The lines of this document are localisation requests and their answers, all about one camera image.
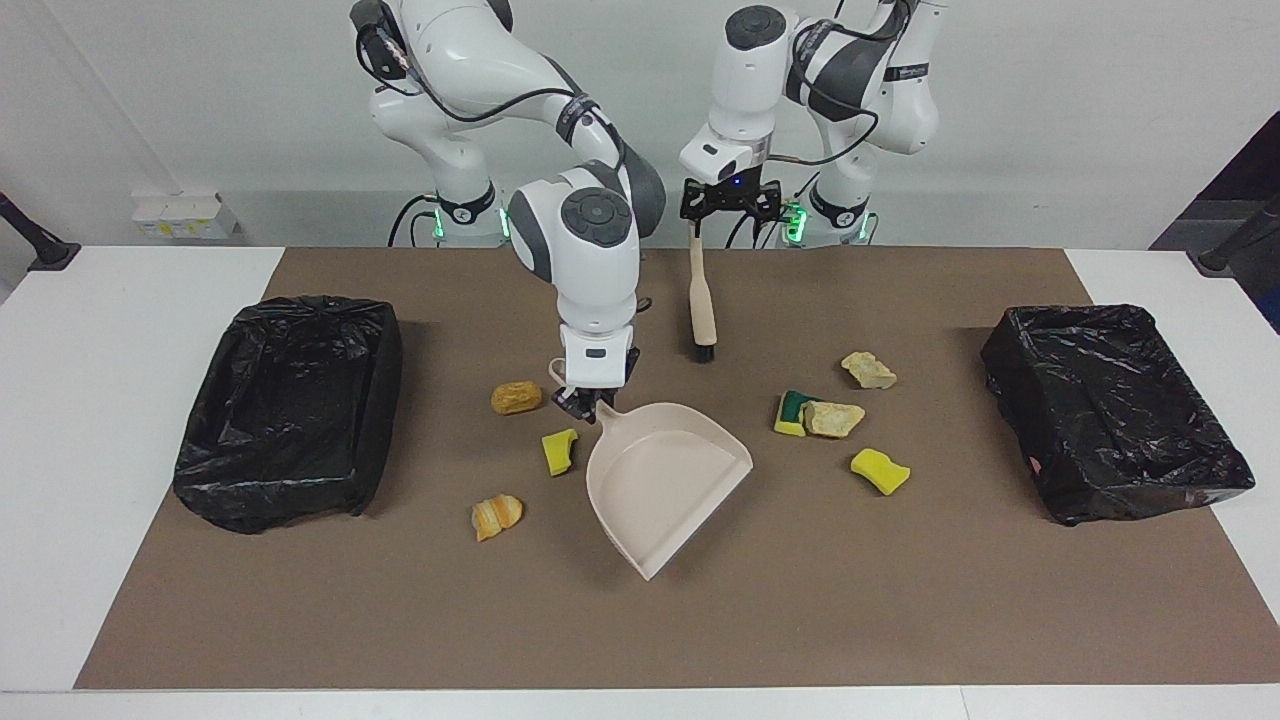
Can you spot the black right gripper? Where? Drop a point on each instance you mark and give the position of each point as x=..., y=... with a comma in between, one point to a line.
x=585, y=394

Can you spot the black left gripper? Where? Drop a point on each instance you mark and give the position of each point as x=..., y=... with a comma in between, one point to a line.
x=730, y=198

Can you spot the beige hand brush black bristles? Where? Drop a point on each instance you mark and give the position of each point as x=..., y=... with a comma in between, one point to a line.
x=703, y=300

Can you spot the beige plastic dustpan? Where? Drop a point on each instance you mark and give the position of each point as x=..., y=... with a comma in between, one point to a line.
x=660, y=490

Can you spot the pale beige sponge chunk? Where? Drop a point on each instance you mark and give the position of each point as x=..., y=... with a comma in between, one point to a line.
x=868, y=370

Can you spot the yellow green scouring sponge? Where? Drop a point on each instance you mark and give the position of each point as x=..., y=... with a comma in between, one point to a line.
x=790, y=415

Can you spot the thick beige sponge chunk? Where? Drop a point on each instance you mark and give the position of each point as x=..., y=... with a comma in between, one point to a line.
x=835, y=420

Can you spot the curved yellow sponge piece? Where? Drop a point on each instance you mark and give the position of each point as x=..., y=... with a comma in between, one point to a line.
x=880, y=472

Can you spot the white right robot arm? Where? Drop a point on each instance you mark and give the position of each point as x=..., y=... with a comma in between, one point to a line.
x=590, y=260

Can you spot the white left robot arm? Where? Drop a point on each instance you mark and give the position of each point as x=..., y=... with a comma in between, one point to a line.
x=750, y=90

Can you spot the black bag lined bin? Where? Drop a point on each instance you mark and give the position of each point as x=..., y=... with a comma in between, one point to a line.
x=1110, y=420
x=290, y=420

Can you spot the small yellow sponge piece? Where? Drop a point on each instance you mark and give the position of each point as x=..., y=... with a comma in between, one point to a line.
x=558, y=452

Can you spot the brown bread roll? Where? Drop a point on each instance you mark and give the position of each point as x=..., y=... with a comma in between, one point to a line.
x=516, y=398

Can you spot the striped croissant bread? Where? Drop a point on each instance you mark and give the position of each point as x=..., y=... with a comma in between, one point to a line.
x=497, y=517

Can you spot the brown paper table mat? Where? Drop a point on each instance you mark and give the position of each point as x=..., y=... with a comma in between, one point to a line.
x=900, y=600

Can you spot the black stand pole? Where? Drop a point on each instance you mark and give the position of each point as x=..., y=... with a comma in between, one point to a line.
x=1225, y=255
x=40, y=245

